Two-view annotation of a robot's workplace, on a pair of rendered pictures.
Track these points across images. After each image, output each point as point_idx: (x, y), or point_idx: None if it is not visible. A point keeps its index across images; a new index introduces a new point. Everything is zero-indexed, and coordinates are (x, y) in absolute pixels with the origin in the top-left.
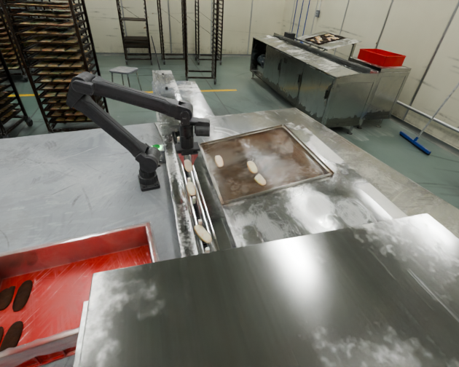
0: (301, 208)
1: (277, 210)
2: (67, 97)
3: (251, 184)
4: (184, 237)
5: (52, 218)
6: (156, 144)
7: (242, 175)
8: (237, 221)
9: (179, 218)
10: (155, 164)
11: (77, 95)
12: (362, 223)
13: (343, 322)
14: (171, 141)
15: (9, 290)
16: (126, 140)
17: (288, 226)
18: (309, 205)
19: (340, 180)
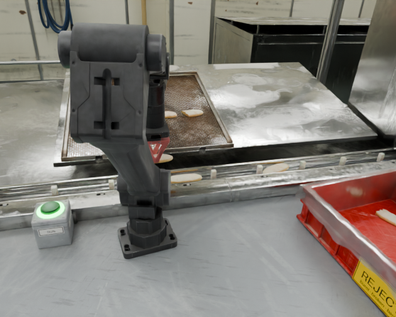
0: (243, 99)
1: (245, 112)
2: (143, 109)
3: (198, 121)
4: (290, 178)
5: None
6: (42, 206)
7: (176, 125)
8: (261, 138)
9: (258, 183)
10: (170, 176)
11: (147, 88)
12: (261, 78)
13: None
14: (5, 203)
15: None
16: (153, 164)
17: (266, 109)
18: (239, 94)
19: (205, 73)
